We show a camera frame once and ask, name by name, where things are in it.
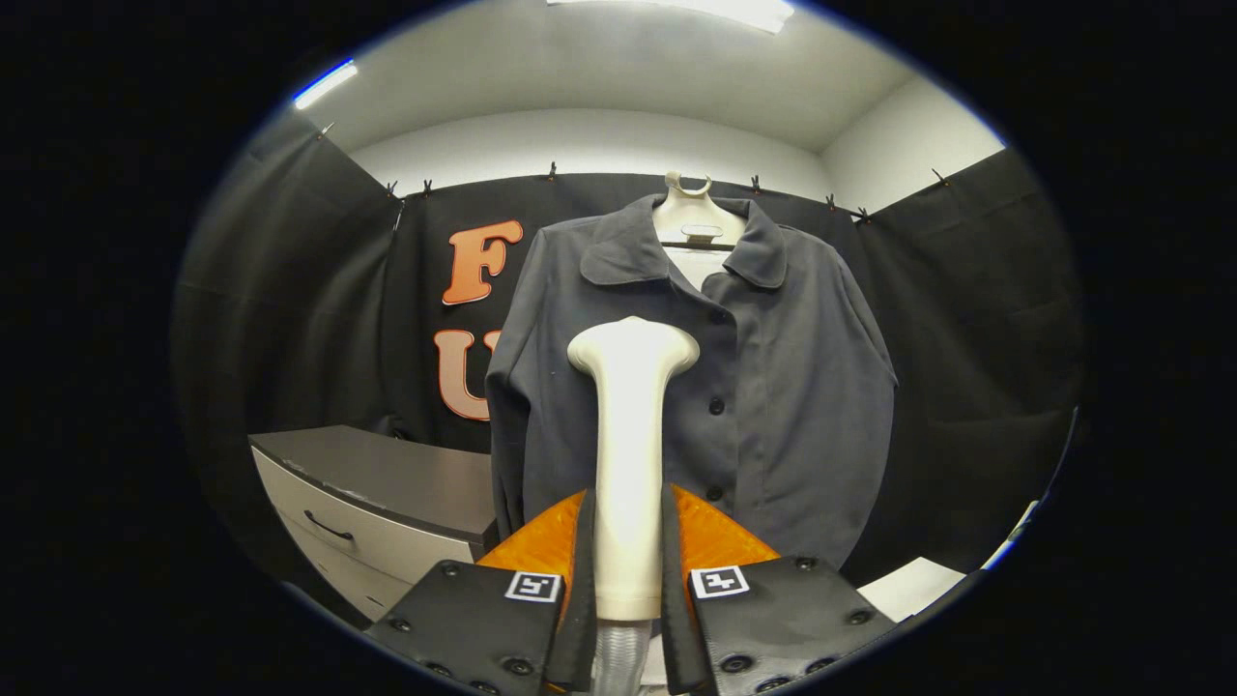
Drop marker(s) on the white garment steamer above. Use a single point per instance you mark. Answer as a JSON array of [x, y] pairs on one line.
[[628, 464]]

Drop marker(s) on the black backdrop cloth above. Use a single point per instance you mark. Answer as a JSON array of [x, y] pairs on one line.
[[966, 338]]

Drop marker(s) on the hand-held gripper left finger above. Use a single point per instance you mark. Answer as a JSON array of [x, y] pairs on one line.
[[585, 619]]

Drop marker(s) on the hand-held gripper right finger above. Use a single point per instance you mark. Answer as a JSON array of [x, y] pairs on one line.
[[674, 628]]

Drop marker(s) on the white mannequin torso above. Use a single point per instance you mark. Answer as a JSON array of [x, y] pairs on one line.
[[696, 213]]

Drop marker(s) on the white square table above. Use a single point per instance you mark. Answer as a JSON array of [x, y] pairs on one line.
[[908, 588]]

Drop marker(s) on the ceiling strip light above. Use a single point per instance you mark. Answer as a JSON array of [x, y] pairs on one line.
[[324, 85]]

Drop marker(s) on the grey button shirt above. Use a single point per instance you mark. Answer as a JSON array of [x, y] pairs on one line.
[[792, 406]]

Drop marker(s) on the grey drawer cabinet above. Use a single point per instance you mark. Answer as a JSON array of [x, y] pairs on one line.
[[387, 522]]

